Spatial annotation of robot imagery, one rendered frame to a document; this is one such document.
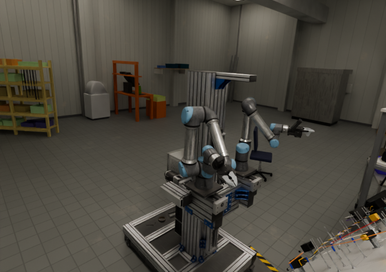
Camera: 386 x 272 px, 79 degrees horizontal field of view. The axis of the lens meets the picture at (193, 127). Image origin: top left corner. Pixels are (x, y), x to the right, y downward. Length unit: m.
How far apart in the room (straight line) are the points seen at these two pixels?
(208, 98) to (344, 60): 9.92
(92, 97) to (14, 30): 2.77
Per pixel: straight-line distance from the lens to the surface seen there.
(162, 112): 8.93
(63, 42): 9.21
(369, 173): 2.19
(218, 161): 1.20
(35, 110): 7.34
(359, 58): 11.40
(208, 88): 1.86
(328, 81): 10.02
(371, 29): 11.44
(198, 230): 2.40
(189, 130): 1.61
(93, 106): 8.63
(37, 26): 9.07
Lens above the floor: 2.10
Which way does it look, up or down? 16 degrees down
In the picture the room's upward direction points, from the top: 3 degrees clockwise
